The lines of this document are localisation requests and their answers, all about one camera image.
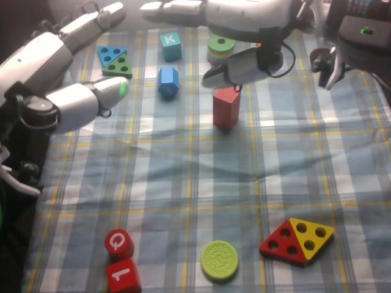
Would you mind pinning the blue hexagon block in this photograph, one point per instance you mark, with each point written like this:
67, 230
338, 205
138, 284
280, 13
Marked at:
168, 81

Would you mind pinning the red cylinder with letter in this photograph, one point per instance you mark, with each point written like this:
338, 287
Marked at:
119, 244

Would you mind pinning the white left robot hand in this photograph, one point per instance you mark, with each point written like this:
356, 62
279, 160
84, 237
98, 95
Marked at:
36, 61

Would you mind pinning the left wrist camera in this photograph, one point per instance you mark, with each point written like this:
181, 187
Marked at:
29, 169

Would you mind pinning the white backdrop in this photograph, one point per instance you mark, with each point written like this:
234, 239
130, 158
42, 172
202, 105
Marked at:
134, 24

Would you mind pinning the yellow triangle block with holes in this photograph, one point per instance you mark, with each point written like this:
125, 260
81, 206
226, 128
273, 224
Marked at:
310, 235

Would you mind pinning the green triangle block with holes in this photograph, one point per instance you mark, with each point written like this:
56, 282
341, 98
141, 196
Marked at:
117, 64

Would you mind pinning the red wooden block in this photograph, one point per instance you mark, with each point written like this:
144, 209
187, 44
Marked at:
226, 110

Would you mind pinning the teal letter cube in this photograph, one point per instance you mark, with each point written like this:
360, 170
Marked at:
170, 49

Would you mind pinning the blue plaid tablecloth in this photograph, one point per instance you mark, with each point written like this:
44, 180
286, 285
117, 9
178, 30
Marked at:
183, 183

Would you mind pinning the red cube with numeral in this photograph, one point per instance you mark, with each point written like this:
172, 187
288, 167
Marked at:
122, 274

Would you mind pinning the blue triangle block with holes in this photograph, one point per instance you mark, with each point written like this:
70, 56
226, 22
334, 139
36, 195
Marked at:
110, 55

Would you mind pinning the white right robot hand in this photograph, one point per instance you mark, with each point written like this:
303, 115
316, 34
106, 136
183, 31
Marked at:
244, 15

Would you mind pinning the dark brown toy cookie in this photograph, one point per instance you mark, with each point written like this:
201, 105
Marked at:
319, 52

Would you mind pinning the lime green toy cookie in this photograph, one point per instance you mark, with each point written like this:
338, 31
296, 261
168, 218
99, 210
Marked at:
218, 259

